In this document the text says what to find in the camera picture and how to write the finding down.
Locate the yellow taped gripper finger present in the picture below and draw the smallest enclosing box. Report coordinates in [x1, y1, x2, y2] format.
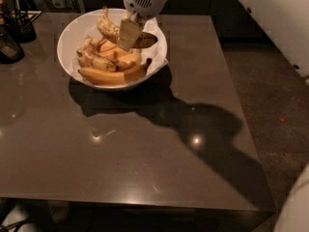
[117, 14, 145, 51]

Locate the spotted ripe banana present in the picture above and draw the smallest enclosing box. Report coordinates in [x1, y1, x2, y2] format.
[97, 7, 157, 49]

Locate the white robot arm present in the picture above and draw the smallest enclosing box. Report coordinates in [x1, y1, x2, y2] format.
[166, 0, 309, 232]

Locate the orange banana pieces pile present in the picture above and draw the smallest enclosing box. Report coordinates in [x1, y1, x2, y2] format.
[97, 40, 141, 72]

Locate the white ceramic bowl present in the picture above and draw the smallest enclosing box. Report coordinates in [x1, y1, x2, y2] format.
[56, 7, 169, 92]

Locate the spotted left banana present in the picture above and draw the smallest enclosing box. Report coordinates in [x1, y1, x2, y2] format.
[76, 38, 117, 73]

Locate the long yellow front banana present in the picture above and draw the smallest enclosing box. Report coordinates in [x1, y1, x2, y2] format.
[78, 58, 152, 86]

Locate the black mesh utensil holder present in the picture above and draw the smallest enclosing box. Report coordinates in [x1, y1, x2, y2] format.
[3, 0, 37, 44]

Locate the dark round container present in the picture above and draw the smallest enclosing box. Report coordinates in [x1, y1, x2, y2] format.
[0, 25, 24, 64]

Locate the white object under table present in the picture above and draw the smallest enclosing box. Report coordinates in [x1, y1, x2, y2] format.
[1, 200, 70, 232]

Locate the black cable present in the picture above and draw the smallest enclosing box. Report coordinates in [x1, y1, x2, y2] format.
[0, 216, 37, 232]

